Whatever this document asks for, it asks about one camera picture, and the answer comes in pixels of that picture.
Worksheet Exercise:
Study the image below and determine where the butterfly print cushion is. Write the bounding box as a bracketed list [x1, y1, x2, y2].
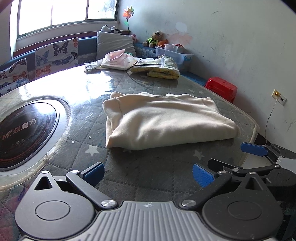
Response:
[35, 38, 79, 79]
[0, 58, 30, 96]

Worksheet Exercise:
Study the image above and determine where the blue sofa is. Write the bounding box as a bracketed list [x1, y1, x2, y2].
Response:
[0, 36, 207, 87]

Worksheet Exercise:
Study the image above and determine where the panda plush toy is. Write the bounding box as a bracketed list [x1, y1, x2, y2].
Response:
[100, 25, 124, 36]

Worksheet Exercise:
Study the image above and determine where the yellow patterned folded cloth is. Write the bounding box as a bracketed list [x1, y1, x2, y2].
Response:
[130, 54, 180, 80]

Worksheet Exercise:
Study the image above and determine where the cream long-sleeved top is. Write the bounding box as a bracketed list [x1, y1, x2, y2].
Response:
[102, 91, 240, 151]

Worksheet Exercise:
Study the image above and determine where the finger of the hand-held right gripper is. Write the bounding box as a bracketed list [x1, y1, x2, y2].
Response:
[208, 159, 279, 178]
[240, 142, 281, 165]

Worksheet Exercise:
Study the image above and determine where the grey pillow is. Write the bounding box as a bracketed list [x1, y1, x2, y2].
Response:
[96, 31, 137, 59]

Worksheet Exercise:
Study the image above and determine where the clear plastic storage box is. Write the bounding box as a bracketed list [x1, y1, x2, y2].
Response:
[154, 44, 194, 74]

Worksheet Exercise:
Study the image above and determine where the white wall socket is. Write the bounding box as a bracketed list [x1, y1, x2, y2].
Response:
[272, 89, 287, 106]

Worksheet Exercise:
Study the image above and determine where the pink and white package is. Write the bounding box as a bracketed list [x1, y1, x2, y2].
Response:
[101, 49, 137, 71]

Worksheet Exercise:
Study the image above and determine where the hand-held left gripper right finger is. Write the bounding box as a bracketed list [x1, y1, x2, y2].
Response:
[179, 163, 275, 210]

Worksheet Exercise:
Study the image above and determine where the red plastic stool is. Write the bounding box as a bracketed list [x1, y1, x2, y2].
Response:
[205, 77, 238, 103]

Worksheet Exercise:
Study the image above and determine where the colourful pinwheel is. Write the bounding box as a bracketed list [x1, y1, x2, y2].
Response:
[122, 7, 135, 35]

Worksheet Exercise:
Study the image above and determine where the teddy bear in yellow vest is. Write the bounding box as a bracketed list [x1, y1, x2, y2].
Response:
[142, 30, 163, 48]

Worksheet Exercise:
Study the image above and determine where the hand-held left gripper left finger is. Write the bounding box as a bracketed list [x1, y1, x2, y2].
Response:
[29, 162, 118, 210]

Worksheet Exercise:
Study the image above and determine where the clear crumpled plastic bag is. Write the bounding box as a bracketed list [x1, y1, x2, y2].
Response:
[84, 59, 104, 74]

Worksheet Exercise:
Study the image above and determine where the thin white cable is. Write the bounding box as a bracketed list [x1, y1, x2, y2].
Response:
[264, 96, 278, 145]

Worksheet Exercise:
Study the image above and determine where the black cable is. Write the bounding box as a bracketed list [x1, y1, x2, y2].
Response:
[126, 56, 162, 84]

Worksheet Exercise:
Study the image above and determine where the black round induction cooktop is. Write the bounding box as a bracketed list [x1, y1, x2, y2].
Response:
[0, 95, 72, 172]

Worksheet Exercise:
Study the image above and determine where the window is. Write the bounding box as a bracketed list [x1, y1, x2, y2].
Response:
[10, 0, 121, 41]

